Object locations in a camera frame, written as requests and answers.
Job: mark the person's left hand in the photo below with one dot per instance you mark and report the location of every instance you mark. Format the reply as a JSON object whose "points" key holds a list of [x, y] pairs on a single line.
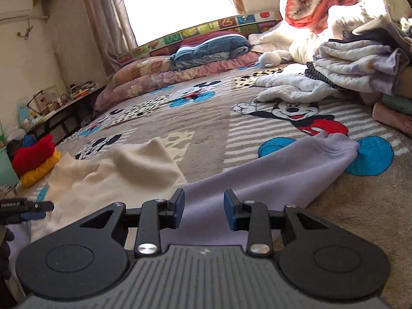
{"points": [[5, 251]]}

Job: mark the blue striped folded quilt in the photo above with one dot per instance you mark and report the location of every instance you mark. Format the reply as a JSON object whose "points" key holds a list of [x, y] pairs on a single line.
{"points": [[212, 48]]}

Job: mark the black white striped garment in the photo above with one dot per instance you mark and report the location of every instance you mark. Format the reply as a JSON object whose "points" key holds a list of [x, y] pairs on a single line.
{"points": [[317, 74]]}

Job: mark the yellow knit sweater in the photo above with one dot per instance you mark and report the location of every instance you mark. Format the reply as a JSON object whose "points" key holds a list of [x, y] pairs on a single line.
{"points": [[38, 173]]}

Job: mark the lilac print quilted garment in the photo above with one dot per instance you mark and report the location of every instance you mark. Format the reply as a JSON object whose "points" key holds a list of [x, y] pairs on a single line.
{"points": [[360, 61]]}

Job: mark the teal storage box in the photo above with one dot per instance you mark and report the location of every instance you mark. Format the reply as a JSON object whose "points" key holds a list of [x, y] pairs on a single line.
{"points": [[8, 170]]}

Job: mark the grey curtain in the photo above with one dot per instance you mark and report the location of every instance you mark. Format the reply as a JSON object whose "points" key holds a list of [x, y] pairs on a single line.
{"points": [[106, 16]]}

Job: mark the colourful picture headboard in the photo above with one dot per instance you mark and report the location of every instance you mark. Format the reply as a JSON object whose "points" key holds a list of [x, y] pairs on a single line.
{"points": [[193, 32]]}

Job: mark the black desk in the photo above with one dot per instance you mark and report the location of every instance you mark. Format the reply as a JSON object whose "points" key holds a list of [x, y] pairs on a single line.
{"points": [[80, 99]]}

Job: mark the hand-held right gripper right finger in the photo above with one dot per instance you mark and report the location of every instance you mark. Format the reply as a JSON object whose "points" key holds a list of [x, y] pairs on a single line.
{"points": [[230, 210]]}

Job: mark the black desk lamp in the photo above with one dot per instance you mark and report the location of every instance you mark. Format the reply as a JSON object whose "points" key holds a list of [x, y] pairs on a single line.
{"points": [[33, 101]]}

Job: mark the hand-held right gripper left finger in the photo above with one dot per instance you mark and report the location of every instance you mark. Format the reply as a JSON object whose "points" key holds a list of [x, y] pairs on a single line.
{"points": [[179, 207]]}

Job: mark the white comforter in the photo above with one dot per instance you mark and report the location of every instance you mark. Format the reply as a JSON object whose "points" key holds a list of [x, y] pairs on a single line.
{"points": [[379, 3]]}

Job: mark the blue plastic bag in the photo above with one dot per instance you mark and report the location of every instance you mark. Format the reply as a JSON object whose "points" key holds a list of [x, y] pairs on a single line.
{"points": [[29, 140]]}

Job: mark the dark clothes heap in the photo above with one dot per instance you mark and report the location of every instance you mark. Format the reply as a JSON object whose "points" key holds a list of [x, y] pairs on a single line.
{"points": [[14, 146]]}

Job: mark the window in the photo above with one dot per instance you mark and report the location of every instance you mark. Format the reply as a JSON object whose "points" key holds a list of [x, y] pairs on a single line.
{"points": [[173, 3]]}

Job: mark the row of small desk items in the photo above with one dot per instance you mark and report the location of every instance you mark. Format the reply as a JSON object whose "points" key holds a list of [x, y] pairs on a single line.
{"points": [[83, 89]]}

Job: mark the red knit sweater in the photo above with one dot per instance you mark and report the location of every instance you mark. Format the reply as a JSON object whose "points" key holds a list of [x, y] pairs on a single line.
{"points": [[32, 157]]}

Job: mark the cartoon mouse printed blanket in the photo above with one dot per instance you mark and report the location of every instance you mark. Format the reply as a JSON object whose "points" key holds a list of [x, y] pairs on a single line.
{"points": [[209, 128]]}

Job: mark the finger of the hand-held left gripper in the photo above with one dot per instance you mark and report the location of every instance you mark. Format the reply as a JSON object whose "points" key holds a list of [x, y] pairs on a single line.
{"points": [[32, 216], [40, 206]]}

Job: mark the white plastic bag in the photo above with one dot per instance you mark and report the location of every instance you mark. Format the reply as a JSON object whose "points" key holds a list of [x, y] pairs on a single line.
{"points": [[14, 132]]}

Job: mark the cream and lilac sweatshirt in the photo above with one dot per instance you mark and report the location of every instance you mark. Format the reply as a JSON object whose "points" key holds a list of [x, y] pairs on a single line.
{"points": [[244, 180]]}

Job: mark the floral pillow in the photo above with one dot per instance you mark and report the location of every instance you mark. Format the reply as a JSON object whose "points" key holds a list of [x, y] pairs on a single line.
{"points": [[141, 67]]}

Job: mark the cartoon print box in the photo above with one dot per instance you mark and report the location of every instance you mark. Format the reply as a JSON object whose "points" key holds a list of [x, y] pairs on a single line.
{"points": [[48, 98]]}

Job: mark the pale quilted jacket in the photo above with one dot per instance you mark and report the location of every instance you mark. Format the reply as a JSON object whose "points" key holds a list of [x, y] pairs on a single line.
{"points": [[289, 91]]}

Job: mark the grey plush toy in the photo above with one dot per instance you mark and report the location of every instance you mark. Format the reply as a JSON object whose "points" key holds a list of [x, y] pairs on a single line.
{"points": [[272, 58]]}

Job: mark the orange rolled quilt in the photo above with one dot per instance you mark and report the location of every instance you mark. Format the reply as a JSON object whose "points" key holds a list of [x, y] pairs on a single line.
{"points": [[305, 3]]}

